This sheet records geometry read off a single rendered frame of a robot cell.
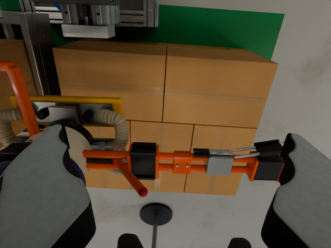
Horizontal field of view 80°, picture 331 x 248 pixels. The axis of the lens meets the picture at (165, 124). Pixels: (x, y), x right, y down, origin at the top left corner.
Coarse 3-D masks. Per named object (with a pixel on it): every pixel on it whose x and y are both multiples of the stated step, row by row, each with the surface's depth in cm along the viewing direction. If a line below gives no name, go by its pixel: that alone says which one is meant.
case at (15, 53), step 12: (0, 48) 84; (12, 48) 91; (24, 48) 98; (0, 60) 84; (12, 60) 91; (24, 60) 98; (0, 72) 85; (24, 72) 99; (0, 84) 85; (0, 96) 85; (0, 108) 85; (0, 144) 86
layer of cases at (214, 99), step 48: (96, 48) 110; (144, 48) 122; (192, 48) 136; (96, 96) 116; (144, 96) 115; (192, 96) 115; (240, 96) 114; (192, 144) 131; (240, 144) 130; (192, 192) 152
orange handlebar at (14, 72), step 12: (12, 72) 45; (12, 84) 46; (24, 84) 48; (24, 96) 48; (24, 108) 49; (24, 120) 50; (36, 132) 53; (84, 156) 56; (96, 156) 56; (108, 156) 56; (120, 156) 56; (168, 156) 56; (180, 156) 55; (192, 156) 56; (252, 156) 56; (96, 168) 58; (108, 168) 58; (168, 168) 57; (180, 168) 57; (192, 168) 57; (204, 168) 57; (240, 168) 58
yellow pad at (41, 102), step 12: (12, 96) 60; (36, 96) 61; (48, 96) 61; (60, 96) 61; (72, 96) 61; (84, 96) 61; (36, 108) 62; (84, 108) 61; (96, 108) 61; (108, 108) 61; (120, 108) 62; (36, 120) 64; (48, 120) 64; (84, 120) 63; (96, 120) 63
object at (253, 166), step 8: (256, 152) 58; (256, 160) 54; (264, 160) 54; (272, 160) 54; (280, 160) 54; (256, 168) 55; (264, 168) 55; (272, 168) 55; (280, 168) 55; (248, 176) 59; (256, 176) 56; (264, 176) 56; (272, 176) 56
